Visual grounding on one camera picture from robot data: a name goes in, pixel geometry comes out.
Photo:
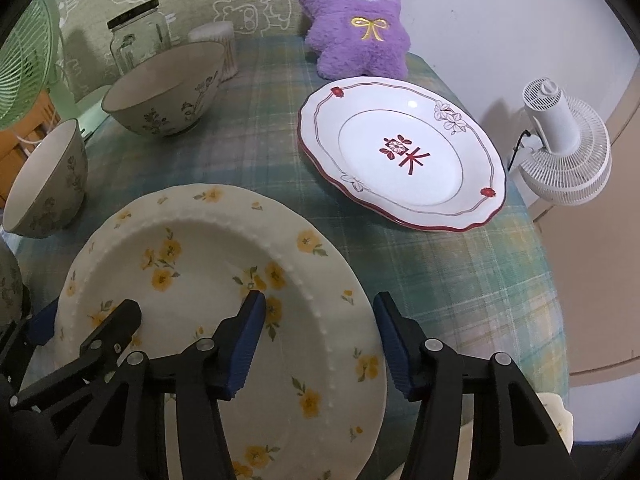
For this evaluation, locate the purple plush toy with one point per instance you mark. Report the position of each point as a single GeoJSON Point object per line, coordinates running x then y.
{"type": "Point", "coordinates": [350, 40]}

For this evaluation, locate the red-rimmed white plate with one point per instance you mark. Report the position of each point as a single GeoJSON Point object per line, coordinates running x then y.
{"type": "Point", "coordinates": [365, 170]}

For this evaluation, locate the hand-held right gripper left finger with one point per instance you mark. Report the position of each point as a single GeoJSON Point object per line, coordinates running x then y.
{"type": "Point", "coordinates": [247, 340]}

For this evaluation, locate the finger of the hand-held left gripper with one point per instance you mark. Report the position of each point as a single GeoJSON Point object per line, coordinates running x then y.
{"type": "Point", "coordinates": [42, 322]}
{"type": "Point", "coordinates": [112, 325]}

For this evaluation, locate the floral grey ceramic bowl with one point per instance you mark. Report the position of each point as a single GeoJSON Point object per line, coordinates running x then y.
{"type": "Point", "coordinates": [9, 285]}
{"type": "Point", "coordinates": [165, 105]}
{"type": "Point", "coordinates": [60, 180]}

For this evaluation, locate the glass jar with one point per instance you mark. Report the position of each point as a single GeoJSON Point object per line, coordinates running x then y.
{"type": "Point", "coordinates": [140, 35]}

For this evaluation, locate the cotton swab container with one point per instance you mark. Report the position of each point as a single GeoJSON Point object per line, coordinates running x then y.
{"type": "Point", "coordinates": [220, 40]}

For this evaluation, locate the green desk fan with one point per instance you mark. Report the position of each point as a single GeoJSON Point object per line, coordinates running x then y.
{"type": "Point", "coordinates": [25, 75]}

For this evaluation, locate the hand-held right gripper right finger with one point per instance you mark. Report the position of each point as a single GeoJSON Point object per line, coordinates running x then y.
{"type": "Point", "coordinates": [395, 350]}

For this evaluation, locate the yellow floral plate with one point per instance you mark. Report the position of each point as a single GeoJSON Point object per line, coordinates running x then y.
{"type": "Point", "coordinates": [200, 260]}

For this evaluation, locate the orange wooden frame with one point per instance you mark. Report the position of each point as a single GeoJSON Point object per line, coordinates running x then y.
{"type": "Point", "coordinates": [10, 160]}

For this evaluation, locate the white clip fan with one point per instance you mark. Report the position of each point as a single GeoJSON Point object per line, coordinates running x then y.
{"type": "Point", "coordinates": [575, 160]}

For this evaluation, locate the beige door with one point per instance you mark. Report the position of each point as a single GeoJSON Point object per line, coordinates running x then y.
{"type": "Point", "coordinates": [600, 285]}

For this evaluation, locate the plaid tablecloth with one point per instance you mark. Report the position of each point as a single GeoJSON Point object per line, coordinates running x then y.
{"type": "Point", "coordinates": [280, 160]}

